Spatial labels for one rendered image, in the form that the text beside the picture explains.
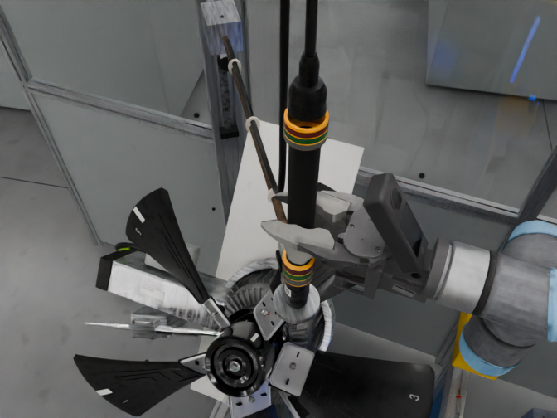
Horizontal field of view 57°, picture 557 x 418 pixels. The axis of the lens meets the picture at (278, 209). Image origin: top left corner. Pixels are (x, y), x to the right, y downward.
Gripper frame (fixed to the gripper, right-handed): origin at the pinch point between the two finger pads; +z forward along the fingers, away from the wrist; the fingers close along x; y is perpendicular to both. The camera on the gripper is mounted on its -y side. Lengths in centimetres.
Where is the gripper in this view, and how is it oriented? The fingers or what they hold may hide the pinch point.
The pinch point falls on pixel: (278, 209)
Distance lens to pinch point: 62.2
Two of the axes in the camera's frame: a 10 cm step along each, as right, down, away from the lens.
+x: 3.6, -7.2, 5.9
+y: 0.0, 6.3, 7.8
